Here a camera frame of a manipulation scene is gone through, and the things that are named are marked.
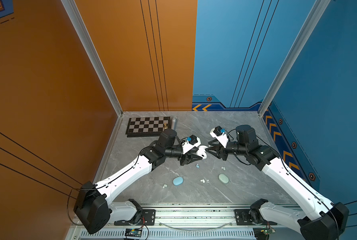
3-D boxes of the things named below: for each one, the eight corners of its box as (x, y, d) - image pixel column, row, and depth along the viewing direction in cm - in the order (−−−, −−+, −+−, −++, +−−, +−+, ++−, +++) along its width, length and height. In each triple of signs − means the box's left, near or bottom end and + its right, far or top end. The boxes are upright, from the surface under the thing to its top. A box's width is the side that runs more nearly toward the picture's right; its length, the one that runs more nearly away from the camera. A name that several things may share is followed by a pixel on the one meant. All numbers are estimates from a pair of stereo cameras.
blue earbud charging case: (172, 185, 85) (172, 184, 84) (173, 178, 88) (172, 176, 86) (183, 185, 85) (183, 184, 84) (183, 178, 88) (183, 176, 86)
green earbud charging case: (219, 183, 86) (219, 181, 85) (217, 175, 89) (218, 173, 88) (228, 183, 86) (229, 181, 85) (227, 175, 89) (227, 173, 88)
